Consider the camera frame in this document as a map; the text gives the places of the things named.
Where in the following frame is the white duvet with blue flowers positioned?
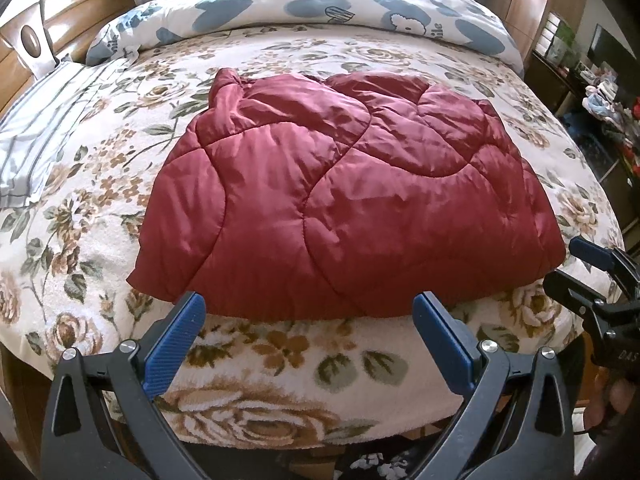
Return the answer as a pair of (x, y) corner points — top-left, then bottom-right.
(86, 0), (525, 78)

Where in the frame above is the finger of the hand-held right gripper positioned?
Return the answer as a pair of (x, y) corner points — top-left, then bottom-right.
(542, 269), (640, 333)
(569, 236), (640, 306)

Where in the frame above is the floral beige blanket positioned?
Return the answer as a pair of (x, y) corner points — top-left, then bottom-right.
(0, 22), (626, 451)

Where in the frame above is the person's right hand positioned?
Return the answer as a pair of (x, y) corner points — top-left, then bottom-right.
(585, 375), (640, 442)

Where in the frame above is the black monitor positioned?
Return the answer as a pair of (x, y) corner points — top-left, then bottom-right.
(587, 24), (632, 70)

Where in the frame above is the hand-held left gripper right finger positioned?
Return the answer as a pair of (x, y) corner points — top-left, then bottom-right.
(411, 290), (576, 480)

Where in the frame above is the wooden wardrobe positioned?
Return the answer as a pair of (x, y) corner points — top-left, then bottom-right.
(492, 0), (558, 63)

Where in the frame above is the wooden headboard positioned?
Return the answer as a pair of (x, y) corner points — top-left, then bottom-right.
(0, 0), (136, 116)

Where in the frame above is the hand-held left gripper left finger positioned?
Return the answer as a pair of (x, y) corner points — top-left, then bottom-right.
(40, 291), (211, 480)

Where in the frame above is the dark floral cloth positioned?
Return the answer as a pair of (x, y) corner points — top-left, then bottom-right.
(337, 437), (453, 480)

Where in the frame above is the grey striped pillow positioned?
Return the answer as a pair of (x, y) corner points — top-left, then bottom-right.
(0, 62), (116, 208)

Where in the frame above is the red quilted jacket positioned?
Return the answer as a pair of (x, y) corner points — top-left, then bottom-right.
(126, 67), (568, 321)

